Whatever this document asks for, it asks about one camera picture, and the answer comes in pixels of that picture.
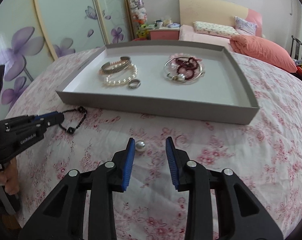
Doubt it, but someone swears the black bead bracelet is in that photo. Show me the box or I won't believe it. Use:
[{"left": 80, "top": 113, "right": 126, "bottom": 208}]
[{"left": 57, "top": 106, "right": 88, "bottom": 136}]

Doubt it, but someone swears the white pearl bracelet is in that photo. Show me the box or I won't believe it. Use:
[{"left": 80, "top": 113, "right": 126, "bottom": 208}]
[{"left": 102, "top": 64, "right": 138, "bottom": 88}]

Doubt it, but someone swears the wide silver cuff bangle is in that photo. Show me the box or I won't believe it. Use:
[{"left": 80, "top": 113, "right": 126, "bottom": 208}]
[{"left": 100, "top": 56, "right": 131, "bottom": 75}]

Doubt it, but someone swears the silver ring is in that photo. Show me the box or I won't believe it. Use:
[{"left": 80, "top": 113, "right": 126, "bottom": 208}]
[{"left": 127, "top": 78, "right": 142, "bottom": 90}]

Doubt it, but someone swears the pearl earring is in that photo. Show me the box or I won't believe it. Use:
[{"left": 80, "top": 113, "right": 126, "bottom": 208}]
[
  {"left": 172, "top": 74, "right": 186, "bottom": 82},
  {"left": 135, "top": 140, "right": 152, "bottom": 154}
]

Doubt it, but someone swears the light pink bead bracelet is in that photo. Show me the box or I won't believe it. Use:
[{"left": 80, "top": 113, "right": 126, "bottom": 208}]
[{"left": 168, "top": 52, "right": 206, "bottom": 82}]

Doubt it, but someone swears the thin silver bangle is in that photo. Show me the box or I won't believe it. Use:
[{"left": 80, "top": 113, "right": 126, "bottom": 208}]
[{"left": 163, "top": 56, "right": 205, "bottom": 83}]

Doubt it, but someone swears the dark red bead necklace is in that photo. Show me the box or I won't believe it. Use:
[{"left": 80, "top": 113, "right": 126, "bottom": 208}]
[{"left": 174, "top": 56, "right": 199, "bottom": 81}]

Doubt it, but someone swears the person's left hand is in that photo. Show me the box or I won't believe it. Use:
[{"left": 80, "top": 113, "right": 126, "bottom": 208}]
[{"left": 0, "top": 158, "right": 20, "bottom": 195}]

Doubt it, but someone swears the pink floral bedsheet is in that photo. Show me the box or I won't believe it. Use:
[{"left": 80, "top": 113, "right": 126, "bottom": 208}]
[{"left": 16, "top": 54, "right": 302, "bottom": 239}]

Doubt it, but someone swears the wardrobe with flower doors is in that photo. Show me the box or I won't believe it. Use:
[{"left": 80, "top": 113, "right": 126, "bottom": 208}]
[{"left": 0, "top": 0, "right": 131, "bottom": 119}]

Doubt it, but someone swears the pink nightstand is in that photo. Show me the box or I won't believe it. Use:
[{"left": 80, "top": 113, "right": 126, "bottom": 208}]
[{"left": 149, "top": 28, "right": 180, "bottom": 40}]

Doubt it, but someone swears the plush toy display tube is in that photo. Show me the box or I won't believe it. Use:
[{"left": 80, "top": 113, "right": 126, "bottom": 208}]
[{"left": 129, "top": 0, "right": 148, "bottom": 39}]

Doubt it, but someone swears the white mug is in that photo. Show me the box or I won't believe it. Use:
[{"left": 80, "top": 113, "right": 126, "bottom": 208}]
[{"left": 156, "top": 20, "right": 163, "bottom": 29}]

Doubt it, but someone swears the grey cardboard tray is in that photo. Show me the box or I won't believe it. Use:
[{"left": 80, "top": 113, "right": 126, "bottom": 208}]
[{"left": 56, "top": 40, "right": 260, "bottom": 125}]

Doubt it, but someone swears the pink bed mattress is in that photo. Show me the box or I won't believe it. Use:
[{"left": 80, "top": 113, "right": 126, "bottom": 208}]
[{"left": 179, "top": 25, "right": 231, "bottom": 49}]

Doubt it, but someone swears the salmon folded duvet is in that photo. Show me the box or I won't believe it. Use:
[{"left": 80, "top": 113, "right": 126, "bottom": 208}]
[{"left": 230, "top": 35, "right": 297, "bottom": 73}]

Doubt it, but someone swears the beige pink headboard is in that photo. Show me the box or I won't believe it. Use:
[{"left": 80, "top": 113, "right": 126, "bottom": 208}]
[{"left": 179, "top": 0, "right": 262, "bottom": 37}]

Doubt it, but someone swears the floral pillow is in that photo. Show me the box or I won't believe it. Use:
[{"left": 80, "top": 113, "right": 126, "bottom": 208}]
[{"left": 193, "top": 21, "right": 239, "bottom": 38}]

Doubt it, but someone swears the dark wooden chair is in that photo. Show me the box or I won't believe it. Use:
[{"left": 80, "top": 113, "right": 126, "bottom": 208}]
[{"left": 290, "top": 35, "right": 302, "bottom": 61}]

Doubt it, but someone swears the purple patterned pillow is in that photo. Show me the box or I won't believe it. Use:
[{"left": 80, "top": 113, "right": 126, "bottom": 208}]
[{"left": 235, "top": 16, "right": 258, "bottom": 36}]

